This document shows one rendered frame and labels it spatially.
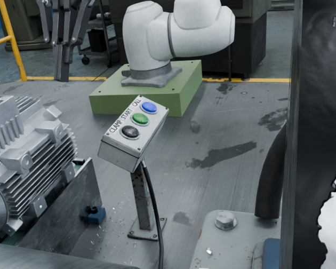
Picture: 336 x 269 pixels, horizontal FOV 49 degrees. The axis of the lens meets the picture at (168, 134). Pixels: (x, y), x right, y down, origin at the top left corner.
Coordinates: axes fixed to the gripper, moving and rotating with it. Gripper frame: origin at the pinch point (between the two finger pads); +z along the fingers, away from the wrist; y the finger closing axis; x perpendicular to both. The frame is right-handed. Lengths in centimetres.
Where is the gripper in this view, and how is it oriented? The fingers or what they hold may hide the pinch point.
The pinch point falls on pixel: (62, 63)
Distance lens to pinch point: 78.4
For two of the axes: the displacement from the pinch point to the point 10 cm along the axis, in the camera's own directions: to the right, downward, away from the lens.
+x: 3.0, 0.2, 9.5
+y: 9.5, 0.5, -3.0
